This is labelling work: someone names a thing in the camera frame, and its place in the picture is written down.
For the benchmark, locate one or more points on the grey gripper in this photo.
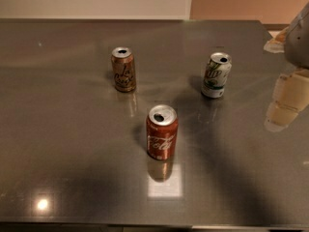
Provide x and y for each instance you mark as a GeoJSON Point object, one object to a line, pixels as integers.
{"type": "Point", "coordinates": [297, 48]}

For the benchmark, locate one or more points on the white green 7up can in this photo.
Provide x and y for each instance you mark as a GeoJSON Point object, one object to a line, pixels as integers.
{"type": "Point", "coordinates": [216, 75]}

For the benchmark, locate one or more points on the red coke can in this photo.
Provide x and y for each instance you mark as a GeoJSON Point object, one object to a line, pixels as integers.
{"type": "Point", "coordinates": [162, 129]}

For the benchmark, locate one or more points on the brown La Croix can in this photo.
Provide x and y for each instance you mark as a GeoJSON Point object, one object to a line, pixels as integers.
{"type": "Point", "coordinates": [122, 60]}

